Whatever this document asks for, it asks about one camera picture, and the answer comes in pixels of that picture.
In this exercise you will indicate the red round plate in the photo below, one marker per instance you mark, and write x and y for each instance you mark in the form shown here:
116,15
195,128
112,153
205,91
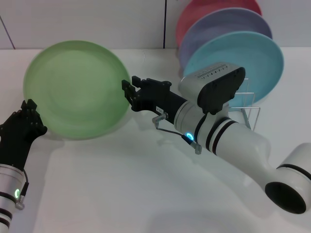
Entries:
194,14

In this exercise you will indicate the cyan round plate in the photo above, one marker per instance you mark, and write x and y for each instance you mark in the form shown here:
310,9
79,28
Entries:
262,55

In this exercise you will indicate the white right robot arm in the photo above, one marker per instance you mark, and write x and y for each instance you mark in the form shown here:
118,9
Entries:
243,145

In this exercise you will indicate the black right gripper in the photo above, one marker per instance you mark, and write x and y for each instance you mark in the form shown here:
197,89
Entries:
158,100

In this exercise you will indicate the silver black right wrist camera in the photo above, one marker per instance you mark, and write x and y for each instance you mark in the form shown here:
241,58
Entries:
213,85

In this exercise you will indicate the purple round plate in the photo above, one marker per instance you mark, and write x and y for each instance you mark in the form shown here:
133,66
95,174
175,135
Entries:
218,26

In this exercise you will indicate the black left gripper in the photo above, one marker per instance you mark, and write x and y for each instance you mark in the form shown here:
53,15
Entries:
14,143

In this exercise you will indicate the green round plate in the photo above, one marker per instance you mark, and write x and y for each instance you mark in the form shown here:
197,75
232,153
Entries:
77,92

